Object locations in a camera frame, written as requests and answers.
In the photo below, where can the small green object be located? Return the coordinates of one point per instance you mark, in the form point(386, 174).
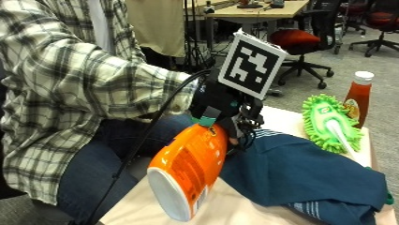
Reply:
point(388, 198)

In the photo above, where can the orange plastic container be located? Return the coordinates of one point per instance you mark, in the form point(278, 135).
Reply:
point(189, 165)

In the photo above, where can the white marker cube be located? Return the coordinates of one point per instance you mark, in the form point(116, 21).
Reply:
point(253, 62)

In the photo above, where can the dark blue cloth garment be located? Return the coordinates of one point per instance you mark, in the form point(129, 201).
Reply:
point(299, 168)

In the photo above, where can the dark object on desk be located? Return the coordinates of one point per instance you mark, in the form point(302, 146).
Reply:
point(249, 4)

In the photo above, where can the wooden desk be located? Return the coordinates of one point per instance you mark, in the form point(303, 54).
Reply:
point(253, 12)

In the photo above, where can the green microfiber duster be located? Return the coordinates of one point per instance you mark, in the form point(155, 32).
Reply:
point(322, 118)

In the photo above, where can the the person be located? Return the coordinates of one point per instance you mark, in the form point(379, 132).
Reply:
point(57, 93)

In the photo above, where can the black office chair red seat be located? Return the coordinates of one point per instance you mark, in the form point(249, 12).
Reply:
point(296, 39)
point(382, 20)

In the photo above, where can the black tripod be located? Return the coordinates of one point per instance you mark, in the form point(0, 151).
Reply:
point(193, 37)

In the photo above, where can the red sauce bottle white cap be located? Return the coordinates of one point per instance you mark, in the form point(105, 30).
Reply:
point(358, 97)

